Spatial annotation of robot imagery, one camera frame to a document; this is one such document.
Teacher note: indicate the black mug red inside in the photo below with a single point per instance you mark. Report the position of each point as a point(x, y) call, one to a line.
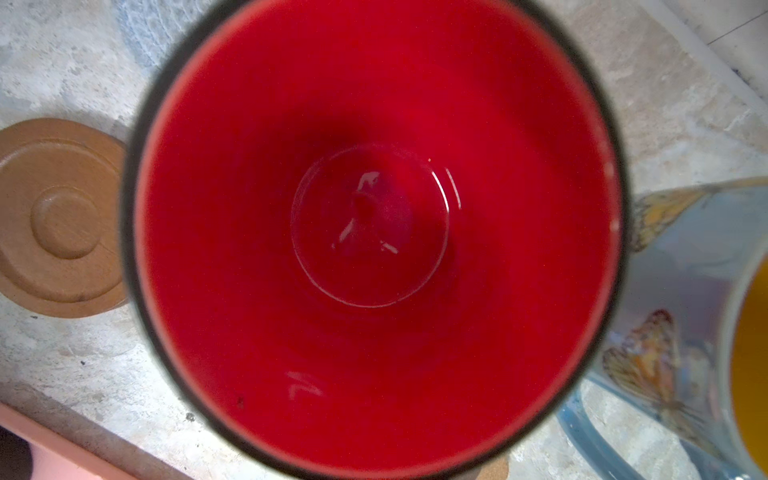
point(375, 239)

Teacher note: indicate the blue-grey woven round coaster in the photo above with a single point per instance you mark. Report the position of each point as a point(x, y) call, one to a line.
point(151, 29)

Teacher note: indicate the blue mug yellow inside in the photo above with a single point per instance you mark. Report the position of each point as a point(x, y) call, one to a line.
point(676, 344)

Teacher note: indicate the dark wooden round coaster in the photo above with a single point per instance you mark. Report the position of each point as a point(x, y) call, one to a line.
point(60, 183)

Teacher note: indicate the woven rattan round coaster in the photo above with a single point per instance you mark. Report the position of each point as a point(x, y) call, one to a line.
point(497, 469)

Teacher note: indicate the pink tray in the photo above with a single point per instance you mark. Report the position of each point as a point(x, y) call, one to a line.
point(32, 451)

